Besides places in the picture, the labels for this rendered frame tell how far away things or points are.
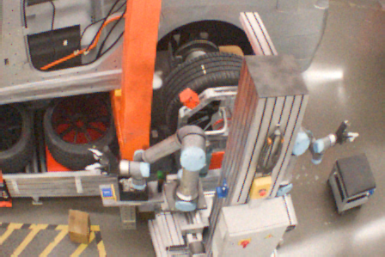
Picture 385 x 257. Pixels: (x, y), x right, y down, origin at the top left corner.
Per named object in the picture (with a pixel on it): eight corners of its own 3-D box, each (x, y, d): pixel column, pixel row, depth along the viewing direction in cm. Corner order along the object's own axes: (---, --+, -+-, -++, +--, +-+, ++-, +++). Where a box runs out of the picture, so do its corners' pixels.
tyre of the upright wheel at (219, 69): (269, 53, 406) (172, 49, 386) (280, 78, 391) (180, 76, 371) (244, 120, 453) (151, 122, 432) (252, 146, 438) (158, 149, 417)
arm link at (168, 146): (196, 112, 318) (128, 150, 343) (194, 129, 310) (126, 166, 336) (211, 124, 324) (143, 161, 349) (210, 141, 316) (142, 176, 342)
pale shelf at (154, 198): (159, 183, 417) (159, 180, 414) (164, 203, 406) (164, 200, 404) (99, 187, 408) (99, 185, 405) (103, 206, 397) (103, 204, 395)
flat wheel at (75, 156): (100, 95, 485) (100, 74, 467) (137, 157, 448) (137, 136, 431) (36, 121, 459) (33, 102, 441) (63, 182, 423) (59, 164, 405)
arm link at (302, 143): (280, 177, 365) (301, 118, 325) (290, 194, 357) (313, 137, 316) (264, 184, 361) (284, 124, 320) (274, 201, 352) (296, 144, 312)
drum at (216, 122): (229, 123, 410) (233, 107, 399) (238, 149, 396) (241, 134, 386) (208, 125, 407) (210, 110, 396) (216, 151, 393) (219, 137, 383)
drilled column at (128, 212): (133, 219, 442) (131, 189, 410) (136, 229, 435) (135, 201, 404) (120, 219, 439) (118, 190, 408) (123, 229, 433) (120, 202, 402)
